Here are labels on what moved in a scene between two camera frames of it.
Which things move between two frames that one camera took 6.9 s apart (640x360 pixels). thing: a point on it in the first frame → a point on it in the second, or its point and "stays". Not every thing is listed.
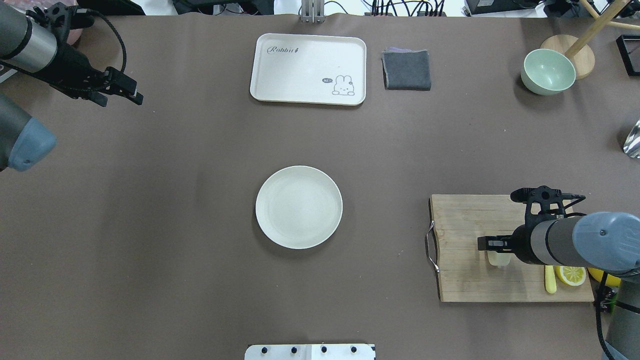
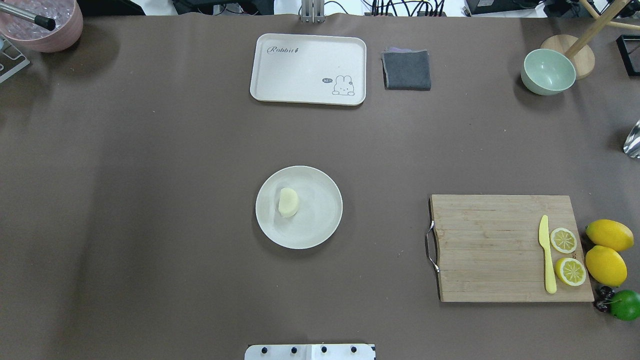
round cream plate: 299,207 stays
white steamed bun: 498,259 → 288,202
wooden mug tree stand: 578,50 stays
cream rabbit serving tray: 309,69 stays
